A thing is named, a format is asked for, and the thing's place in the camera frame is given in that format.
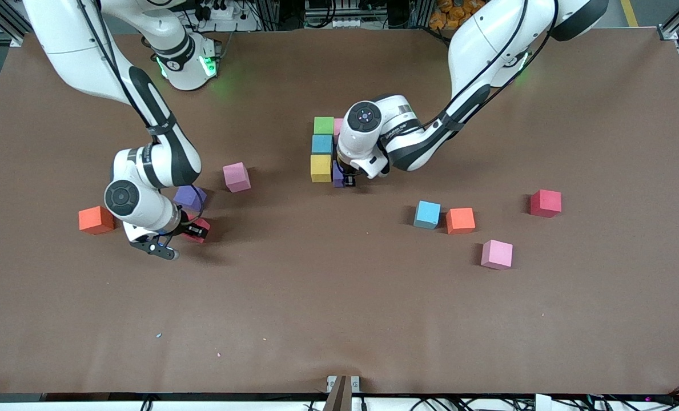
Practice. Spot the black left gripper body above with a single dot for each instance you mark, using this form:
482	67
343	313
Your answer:
348	173

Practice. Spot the purple foam cube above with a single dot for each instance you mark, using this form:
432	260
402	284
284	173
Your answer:
193	200
337	178

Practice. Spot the yellow foam cube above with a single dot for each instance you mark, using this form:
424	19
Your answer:
321	168

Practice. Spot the red foam cube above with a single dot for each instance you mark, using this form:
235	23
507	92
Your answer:
545	203
202	240

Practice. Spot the blue foam cube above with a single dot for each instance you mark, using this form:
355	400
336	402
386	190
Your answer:
322	144
427	215

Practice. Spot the pink foam cube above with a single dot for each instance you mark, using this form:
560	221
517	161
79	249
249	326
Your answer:
497	254
337	127
236	176

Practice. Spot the green foam cube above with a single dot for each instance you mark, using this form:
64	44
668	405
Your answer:
324	125

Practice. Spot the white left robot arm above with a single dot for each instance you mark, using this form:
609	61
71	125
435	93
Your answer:
487	40

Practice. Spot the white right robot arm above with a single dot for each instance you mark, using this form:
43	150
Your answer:
71	51

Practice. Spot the orange foam cube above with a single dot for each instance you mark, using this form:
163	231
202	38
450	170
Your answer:
460	220
93	221

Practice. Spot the brown paper table cover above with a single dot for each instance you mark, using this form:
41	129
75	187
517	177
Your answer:
339	297

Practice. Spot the bag of orange items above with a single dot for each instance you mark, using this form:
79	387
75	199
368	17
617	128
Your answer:
439	17

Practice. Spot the white power strip with plugs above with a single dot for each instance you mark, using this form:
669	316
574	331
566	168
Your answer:
225	13

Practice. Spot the metal table edge bracket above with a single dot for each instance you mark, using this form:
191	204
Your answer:
339	399

